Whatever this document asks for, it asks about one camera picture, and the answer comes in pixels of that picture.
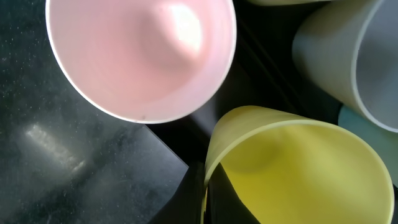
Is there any green cup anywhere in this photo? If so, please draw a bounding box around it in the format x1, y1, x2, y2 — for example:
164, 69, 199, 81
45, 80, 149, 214
338, 105, 398, 187

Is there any yellow cup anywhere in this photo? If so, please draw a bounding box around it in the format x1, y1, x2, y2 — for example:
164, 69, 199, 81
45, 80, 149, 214
200, 105, 396, 224

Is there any pink cup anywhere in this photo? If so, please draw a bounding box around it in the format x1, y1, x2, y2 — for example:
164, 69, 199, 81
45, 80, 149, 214
45, 0, 238, 124

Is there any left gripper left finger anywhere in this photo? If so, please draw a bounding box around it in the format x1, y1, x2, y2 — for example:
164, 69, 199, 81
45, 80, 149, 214
149, 161, 206, 224

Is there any black tray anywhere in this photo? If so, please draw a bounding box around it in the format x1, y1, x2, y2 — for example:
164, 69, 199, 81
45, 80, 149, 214
146, 0, 343, 170

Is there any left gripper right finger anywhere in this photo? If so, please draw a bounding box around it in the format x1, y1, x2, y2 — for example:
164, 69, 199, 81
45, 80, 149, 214
206, 163, 261, 224

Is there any white cup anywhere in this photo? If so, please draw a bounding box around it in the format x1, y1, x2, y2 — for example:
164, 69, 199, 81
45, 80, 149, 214
247, 0, 333, 7

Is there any grey cup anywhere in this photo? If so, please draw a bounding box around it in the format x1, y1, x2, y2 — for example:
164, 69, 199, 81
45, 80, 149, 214
291, 0, 398, 134

